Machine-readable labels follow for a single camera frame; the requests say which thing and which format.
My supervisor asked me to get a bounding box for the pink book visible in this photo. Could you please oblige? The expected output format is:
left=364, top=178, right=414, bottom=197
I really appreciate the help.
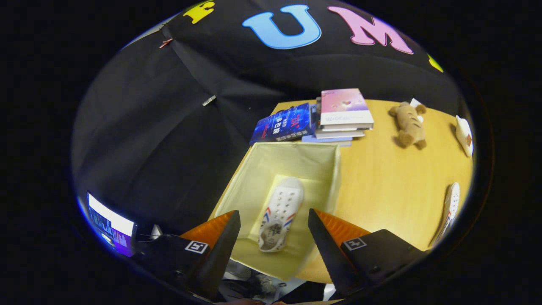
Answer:
left=320, top=88, right=375, bottom=126

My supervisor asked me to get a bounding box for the brown plush toy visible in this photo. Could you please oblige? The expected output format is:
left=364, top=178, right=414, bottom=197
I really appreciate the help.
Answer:
left=389, top=98, right=428, bottom=150

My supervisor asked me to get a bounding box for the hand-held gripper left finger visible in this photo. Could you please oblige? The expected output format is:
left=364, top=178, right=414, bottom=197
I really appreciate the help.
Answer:
left=132, top=210, right=241, bottom=299

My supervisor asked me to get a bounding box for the dark blue book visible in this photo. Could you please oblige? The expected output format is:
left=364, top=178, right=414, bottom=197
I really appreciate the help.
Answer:
left=250, top=103, right=314, bottom=144

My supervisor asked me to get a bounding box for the pale yellow fabric storage box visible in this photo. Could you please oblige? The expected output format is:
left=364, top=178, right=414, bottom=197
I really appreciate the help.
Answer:
left=210, top=142, right=341, bottom=282

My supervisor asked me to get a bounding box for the black backdrop cloth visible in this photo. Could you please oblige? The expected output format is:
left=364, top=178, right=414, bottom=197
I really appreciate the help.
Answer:
left=72, top=0, right=462, bottom=255

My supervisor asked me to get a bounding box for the computer monitor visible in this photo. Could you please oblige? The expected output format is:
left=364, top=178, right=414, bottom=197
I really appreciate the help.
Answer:
left=86, top=192, right=137, bottom=258

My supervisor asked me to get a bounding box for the white plush toy red label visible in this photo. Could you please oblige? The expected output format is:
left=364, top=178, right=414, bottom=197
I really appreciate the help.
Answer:
left=455, top=115, right=474, bottom=157

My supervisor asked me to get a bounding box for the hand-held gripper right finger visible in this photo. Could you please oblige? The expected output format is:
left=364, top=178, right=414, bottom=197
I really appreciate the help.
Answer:
left=307, top=208, right=426, bottom=297

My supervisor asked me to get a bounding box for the white striped shoe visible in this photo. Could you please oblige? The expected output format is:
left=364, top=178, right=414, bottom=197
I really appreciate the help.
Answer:
left=431, top=182, right=461, bottom=247
left=258, top=177, right=304, bottom=253

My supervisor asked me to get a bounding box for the grey book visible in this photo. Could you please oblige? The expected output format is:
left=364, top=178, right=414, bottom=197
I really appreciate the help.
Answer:
left=315, top=123, right=373, bottom=139

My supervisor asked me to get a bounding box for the pale blue book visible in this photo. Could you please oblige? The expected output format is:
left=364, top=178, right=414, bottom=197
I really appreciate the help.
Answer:
left=301, top=135, right=353, bottom=147

